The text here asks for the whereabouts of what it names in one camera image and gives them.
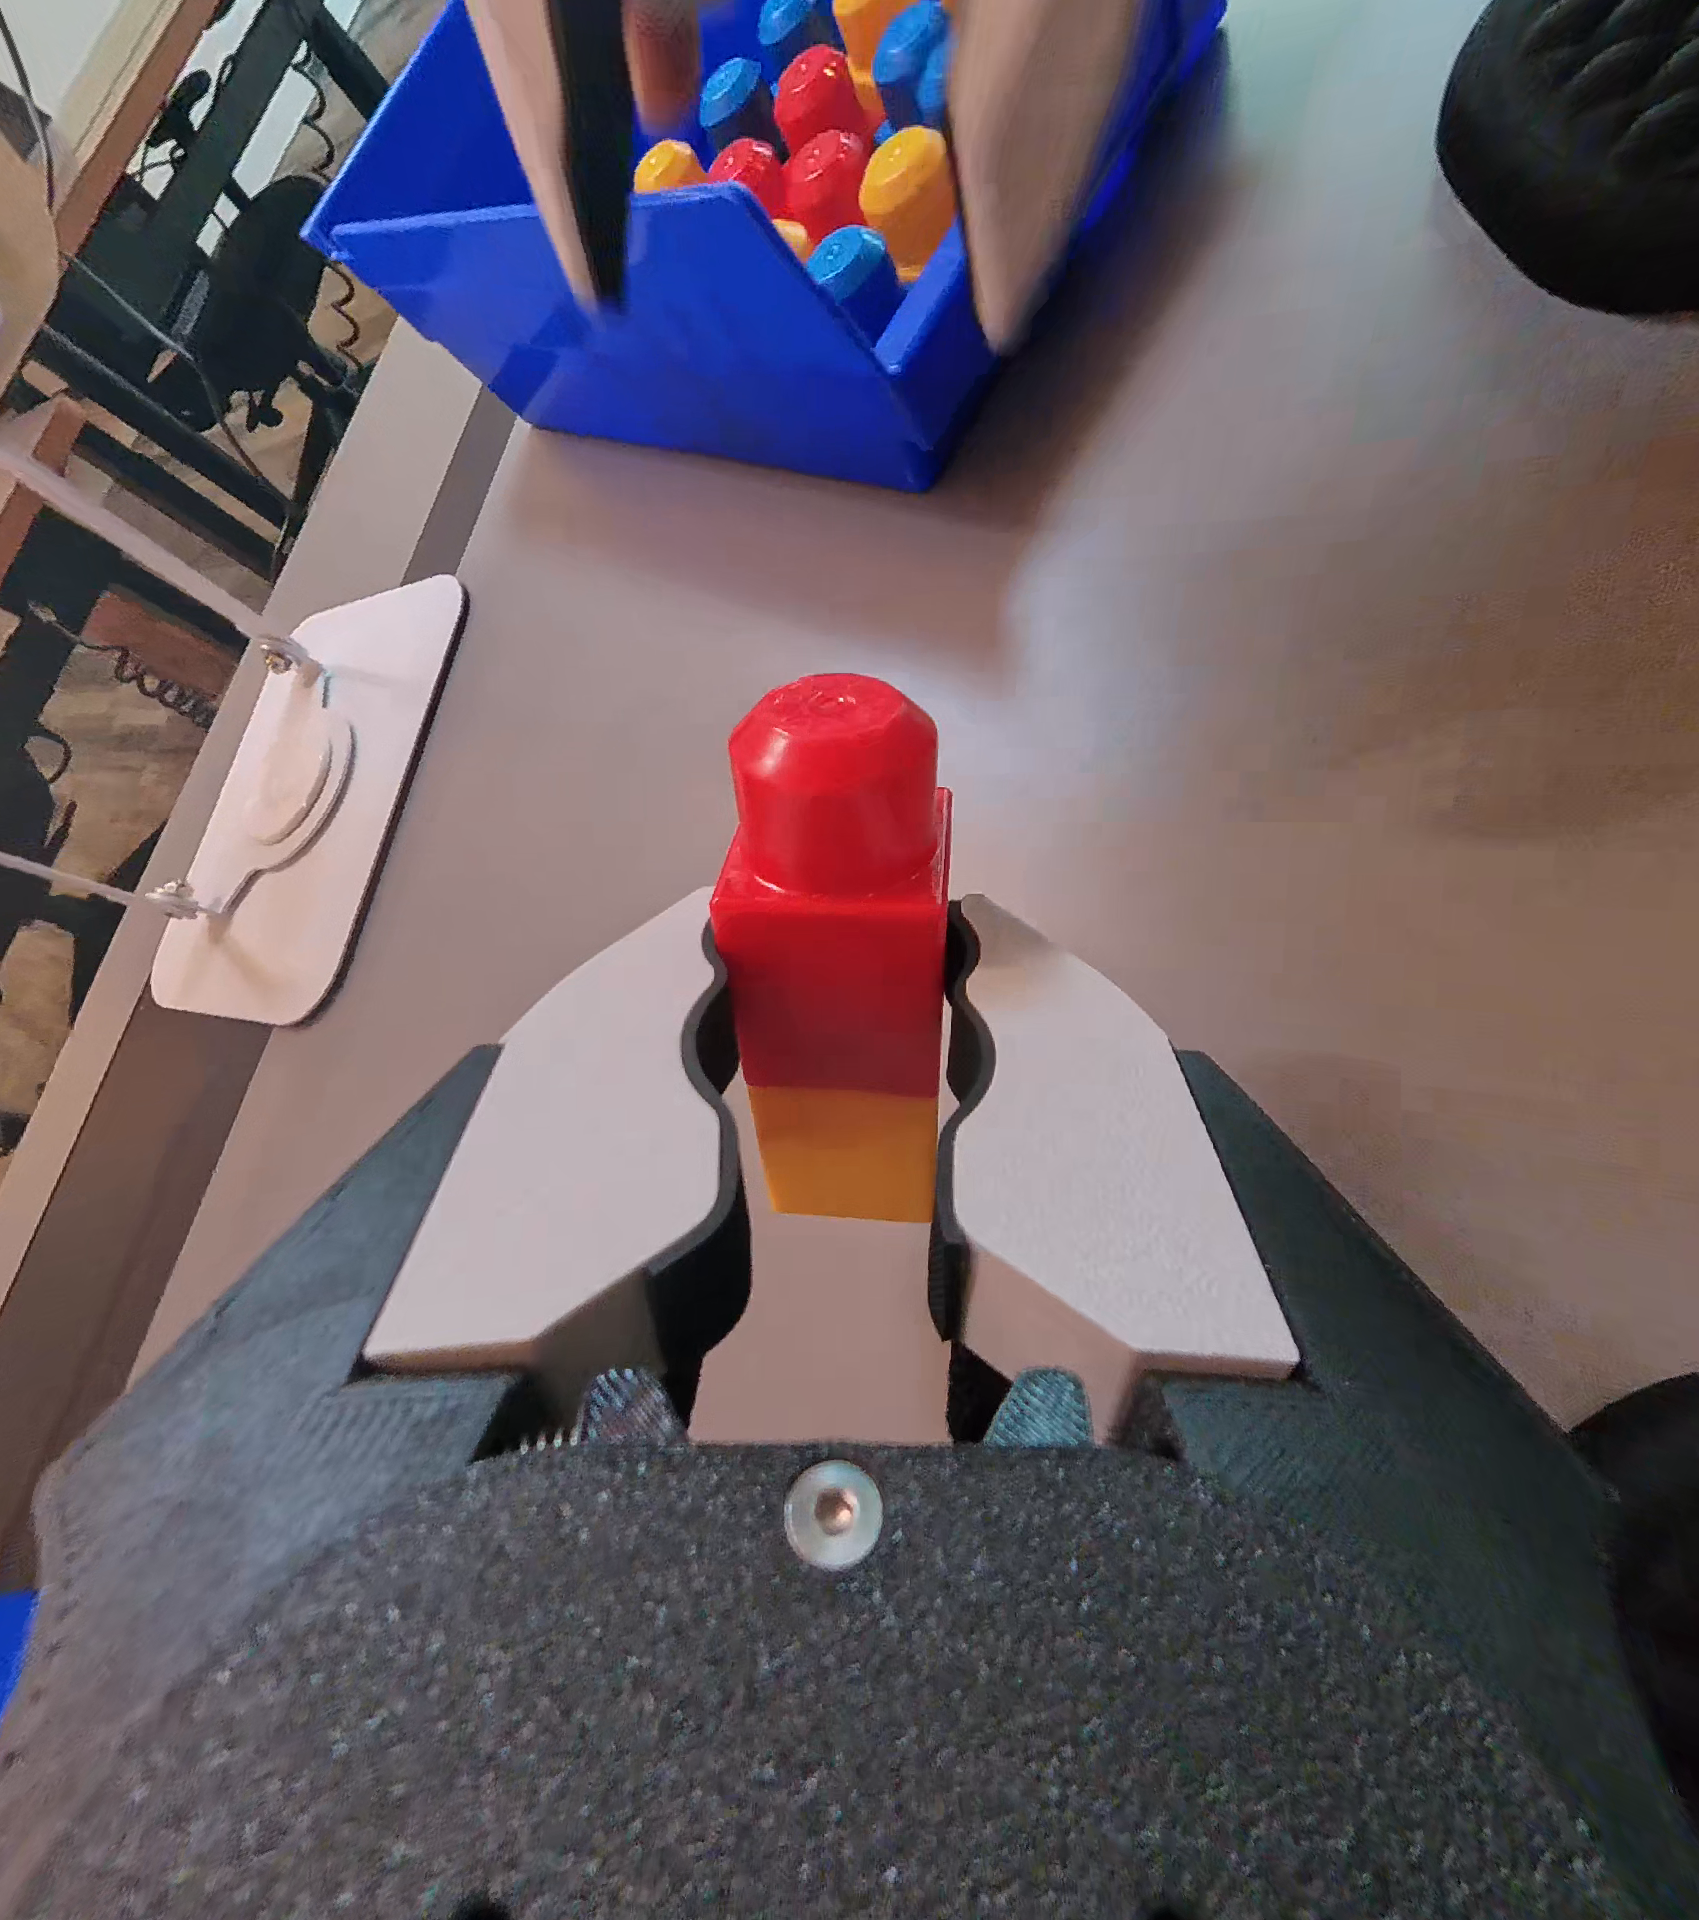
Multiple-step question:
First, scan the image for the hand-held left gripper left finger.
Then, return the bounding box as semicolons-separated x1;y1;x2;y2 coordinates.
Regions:
362;885;753;1449

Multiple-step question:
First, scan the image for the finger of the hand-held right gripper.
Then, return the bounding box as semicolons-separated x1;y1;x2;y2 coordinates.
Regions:
467;0;636;313
938;0;1150;358

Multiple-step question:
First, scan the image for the black office chair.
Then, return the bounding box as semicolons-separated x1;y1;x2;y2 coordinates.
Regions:
190;173;341;437

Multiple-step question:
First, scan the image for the red toy block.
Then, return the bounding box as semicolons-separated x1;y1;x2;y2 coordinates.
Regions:
709;669;957;1220

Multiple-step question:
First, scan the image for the black coiled cable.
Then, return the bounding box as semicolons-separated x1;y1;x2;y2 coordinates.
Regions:
97;636;229;727

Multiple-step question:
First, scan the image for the white document stand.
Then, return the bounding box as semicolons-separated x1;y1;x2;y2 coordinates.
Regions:
0;31;470;1028

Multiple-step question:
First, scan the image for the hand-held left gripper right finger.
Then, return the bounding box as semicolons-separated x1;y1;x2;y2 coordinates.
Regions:
926;897;1304;1445

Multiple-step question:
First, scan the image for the group of mega blocks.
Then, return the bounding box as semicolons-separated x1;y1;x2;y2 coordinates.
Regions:
629;0;969;342

